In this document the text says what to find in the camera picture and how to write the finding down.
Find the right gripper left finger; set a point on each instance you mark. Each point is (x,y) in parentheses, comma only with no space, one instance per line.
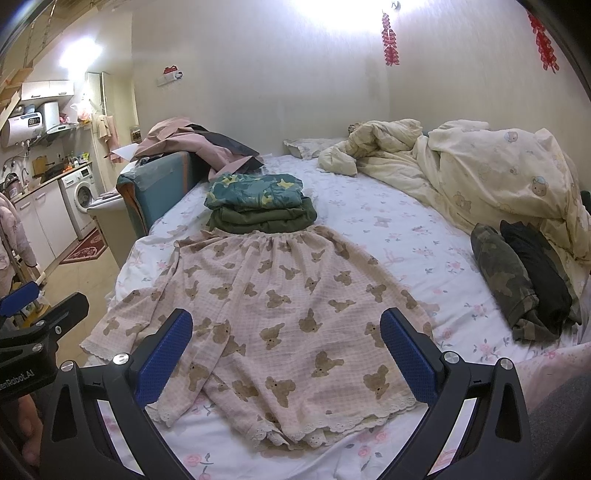
(76,443)

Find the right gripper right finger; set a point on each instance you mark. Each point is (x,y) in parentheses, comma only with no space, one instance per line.
(476,425)

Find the pink bear print pants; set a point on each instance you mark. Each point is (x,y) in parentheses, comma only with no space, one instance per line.
(285,338)

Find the red floor mat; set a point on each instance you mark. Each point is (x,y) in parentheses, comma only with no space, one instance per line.
(90,248)

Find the white kitchen cabinet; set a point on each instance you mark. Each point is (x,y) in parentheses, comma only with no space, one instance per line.
(46,222)

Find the white side table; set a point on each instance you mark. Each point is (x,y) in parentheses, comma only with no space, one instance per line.
(111,217)

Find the black garment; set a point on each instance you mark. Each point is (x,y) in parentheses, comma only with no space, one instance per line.
(558,302)

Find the camouflage garment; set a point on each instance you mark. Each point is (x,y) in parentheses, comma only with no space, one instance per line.
(510,284)

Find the white washing machine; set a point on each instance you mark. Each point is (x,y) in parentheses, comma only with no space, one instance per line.
(79,191)

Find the teal sofa armrest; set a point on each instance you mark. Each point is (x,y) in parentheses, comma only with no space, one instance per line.
(150,189)

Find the white water heater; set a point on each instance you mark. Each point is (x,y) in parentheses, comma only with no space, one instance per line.
(20,129)

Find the teal yellow folded garment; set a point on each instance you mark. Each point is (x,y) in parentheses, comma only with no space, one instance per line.
(255,192)

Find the cream bear print duvet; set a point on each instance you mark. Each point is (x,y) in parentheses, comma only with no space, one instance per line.
(471,173)

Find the pink jacket pile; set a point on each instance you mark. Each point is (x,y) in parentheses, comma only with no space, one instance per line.
(222,154)

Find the dark green folded garment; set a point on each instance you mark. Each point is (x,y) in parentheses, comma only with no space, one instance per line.
(283,220)

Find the white floral pillow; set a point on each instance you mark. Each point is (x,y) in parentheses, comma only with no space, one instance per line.
(309,148)

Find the white wall box red decoration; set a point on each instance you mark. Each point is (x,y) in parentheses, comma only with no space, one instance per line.
(170,74)

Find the red firecracker wall ornament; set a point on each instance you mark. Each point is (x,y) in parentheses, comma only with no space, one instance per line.
(390,45)

